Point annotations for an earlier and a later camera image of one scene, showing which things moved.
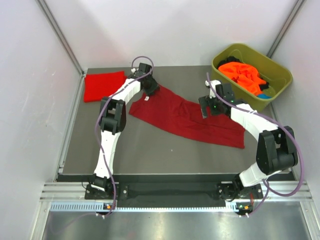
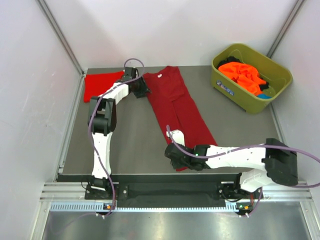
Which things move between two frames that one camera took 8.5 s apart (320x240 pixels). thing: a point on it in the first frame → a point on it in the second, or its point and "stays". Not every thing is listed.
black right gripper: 206,101 → 176,165
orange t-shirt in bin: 245,75 stays
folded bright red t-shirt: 98,85 stays
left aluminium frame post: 51,19 stays
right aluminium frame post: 293,14 stays
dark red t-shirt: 186,113 → 177,109
